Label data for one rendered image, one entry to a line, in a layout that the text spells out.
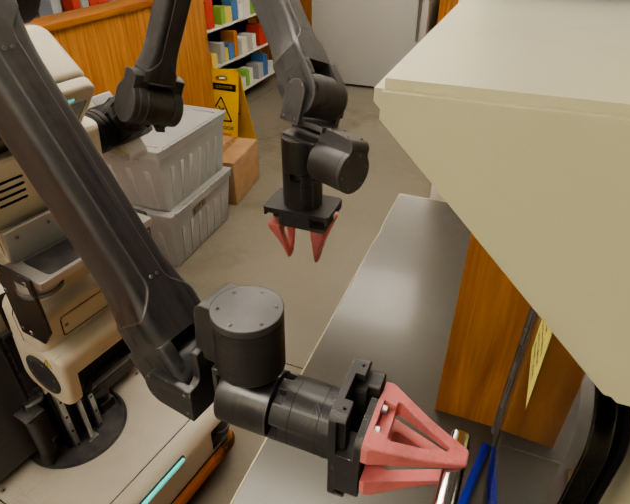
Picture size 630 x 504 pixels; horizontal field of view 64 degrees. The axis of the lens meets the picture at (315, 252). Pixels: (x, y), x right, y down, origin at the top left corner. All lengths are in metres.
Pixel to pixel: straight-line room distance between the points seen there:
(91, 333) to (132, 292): 0.74
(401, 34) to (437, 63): 5.07
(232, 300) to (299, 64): 0.38
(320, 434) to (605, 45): 0.32
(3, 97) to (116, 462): 1.27
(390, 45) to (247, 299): 4.95
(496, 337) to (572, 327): 0.50
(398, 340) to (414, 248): 0.29
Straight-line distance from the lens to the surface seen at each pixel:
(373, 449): 0.39
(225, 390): 0.44
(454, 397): 0.77
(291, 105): 0.68
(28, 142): 0.46
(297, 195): 0.71
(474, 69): 0.17
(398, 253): 1.09
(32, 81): 0.48
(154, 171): 2.43
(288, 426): 0.42
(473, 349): 0.70
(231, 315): 0.39
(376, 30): 5.29
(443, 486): 0.41
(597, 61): 0.19
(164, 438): 1.61
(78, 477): 1.62
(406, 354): 0.86
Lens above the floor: 1.55
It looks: 35 degrees down
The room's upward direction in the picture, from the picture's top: straight up
